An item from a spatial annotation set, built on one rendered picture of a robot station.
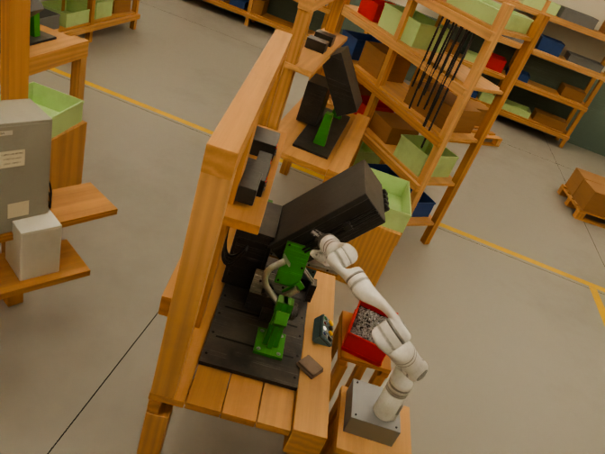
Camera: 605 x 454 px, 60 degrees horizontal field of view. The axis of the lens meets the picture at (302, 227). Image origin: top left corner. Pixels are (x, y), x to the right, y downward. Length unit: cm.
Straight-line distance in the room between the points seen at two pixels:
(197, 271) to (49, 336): 192
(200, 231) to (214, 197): 13
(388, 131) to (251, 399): 369
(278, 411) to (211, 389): 28
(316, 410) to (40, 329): 191
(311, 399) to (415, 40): 375
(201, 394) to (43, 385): 130
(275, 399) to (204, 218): 94
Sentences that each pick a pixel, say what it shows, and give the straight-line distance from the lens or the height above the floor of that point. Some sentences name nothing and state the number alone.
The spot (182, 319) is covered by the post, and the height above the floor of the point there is 129.
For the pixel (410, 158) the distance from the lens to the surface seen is 505.
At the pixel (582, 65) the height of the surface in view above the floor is 145.
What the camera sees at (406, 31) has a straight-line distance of 534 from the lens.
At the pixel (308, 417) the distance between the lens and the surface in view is 221.
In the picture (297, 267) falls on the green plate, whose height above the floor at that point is 117.
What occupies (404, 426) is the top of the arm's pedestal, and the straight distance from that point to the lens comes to 244.
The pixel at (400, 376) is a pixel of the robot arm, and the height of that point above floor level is 116.
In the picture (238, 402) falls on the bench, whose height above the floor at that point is 88.
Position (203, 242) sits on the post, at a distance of 162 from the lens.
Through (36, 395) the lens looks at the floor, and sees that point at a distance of 324.
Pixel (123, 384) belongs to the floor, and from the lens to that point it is 329.
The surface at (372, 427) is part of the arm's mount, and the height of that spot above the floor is 93.
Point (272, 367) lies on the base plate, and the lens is 231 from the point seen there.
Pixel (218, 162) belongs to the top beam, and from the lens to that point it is 147.
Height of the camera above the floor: 258
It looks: 32 degrees down
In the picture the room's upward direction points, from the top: 20 degrees clockwise
